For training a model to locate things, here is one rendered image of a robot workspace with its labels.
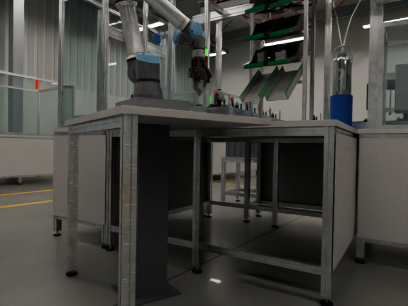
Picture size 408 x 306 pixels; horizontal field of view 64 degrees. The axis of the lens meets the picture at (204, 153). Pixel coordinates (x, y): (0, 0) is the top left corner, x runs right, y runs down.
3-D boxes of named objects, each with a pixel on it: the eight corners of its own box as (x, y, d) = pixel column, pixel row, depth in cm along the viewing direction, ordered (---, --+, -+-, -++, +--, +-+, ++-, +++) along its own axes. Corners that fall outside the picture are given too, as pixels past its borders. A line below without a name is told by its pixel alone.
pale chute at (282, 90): (288, 99, 174) (285, 92, 171) (266, 101, 182) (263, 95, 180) (305, 69, 188) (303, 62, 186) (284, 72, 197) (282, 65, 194)
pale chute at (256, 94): (261, 101, 181) (258, 95, 179) (241, 102, 190) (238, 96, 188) (280, 71, 196) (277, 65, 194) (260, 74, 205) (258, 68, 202)
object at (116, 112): (122, 113, 108) (122, 104, 108) (64, 125, 183) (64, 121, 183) (271, 125, 148) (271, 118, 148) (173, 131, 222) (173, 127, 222)
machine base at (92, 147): (105, 249, 228) (107, 126, 227) (50, 235, 261) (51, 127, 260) (207, 216, 347) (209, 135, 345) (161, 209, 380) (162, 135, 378)
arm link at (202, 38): (189, 32, 190) (202, 34, 194) (188, 51, 190) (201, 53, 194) (195, 28, 183) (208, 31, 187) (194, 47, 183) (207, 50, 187)
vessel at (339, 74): (350, 93, 235) (351, 40, 234) (329, 95, 242) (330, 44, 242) (353, 96, 247) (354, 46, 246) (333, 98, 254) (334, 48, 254)
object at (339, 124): (336, 125, 147) (336, 119, 147) (105, 130, 225) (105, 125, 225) (367, 137, 267) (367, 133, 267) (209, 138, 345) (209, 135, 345)
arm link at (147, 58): (139, 77, 154) (139, 48, 153) (132, 81, 166) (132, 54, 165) (164, 79, 159) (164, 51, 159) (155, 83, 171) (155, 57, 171)
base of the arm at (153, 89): (139, 97, 152) (139, 76, 152) (128, 101, 165) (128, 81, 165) (168, 99, 160) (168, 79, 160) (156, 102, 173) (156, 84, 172)
